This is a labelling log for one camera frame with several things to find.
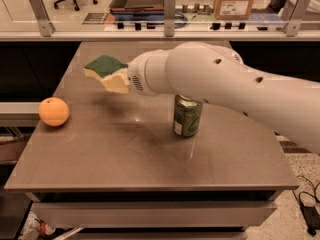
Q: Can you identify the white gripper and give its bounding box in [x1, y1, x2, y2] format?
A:
[101, 50, 163, 96]

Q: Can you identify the green and yellow sponge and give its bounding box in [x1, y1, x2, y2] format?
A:
[83, 55, 128, 80]

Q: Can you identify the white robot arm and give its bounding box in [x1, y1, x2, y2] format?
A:
[102, 42, 320, 153]

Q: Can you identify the orange fruit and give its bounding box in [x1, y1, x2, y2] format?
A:
[38, 97, 69, 127]

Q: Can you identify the green soda can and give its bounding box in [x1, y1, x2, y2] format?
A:
[173, 95, 203, 137]

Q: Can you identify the cardboard box with label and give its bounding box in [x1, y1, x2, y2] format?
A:
[214, 0, 254, 20]

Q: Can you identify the white plastic bag under table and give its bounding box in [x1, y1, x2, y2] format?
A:
[18, 212, 56, 240]

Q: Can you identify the left metal glass bracket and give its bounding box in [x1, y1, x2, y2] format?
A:
[29, 0, 55, 37]

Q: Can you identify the metal glass bracket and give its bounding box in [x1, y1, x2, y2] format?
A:
[281, 0, 311, 37]
[29, 0, 55, 37]
[164, 0, 176, 37]

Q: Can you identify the middle metal glass bracket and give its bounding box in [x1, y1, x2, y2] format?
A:
[164, 0, 176, 37]

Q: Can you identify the right metal glass bracket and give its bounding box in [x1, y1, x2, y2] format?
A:
[281, 0, 311, 37]

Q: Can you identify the black power adapter with cable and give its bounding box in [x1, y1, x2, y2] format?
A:
[292, 175, 320, 237]

